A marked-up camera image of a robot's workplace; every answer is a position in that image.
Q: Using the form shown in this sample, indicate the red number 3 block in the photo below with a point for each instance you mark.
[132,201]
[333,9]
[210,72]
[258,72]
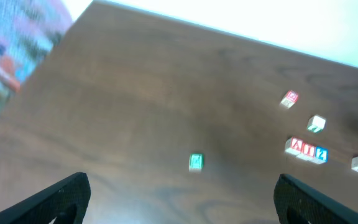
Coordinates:
[290,98]

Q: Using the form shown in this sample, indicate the red letter A block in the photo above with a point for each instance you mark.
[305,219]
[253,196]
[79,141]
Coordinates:
[293,146]

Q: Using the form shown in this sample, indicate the green letter R block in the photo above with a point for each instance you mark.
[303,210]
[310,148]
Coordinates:
[196,162]

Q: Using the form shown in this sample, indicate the red letter I block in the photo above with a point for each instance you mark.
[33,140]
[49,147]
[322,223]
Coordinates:
[307,152]

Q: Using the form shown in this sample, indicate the blue number 2 block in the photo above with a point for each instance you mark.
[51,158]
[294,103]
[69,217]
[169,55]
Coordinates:
[320,155]

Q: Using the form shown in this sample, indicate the green number 4 block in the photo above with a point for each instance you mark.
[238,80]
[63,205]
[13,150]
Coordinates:
[316,124]

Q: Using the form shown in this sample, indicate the colourful poster board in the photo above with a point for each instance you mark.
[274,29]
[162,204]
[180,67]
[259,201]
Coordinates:
[29,30]

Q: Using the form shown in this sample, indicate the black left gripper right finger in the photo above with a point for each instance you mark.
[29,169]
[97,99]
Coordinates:
[297,202]

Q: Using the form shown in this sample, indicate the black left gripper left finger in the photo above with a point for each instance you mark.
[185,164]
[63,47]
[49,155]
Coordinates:
[63,202]

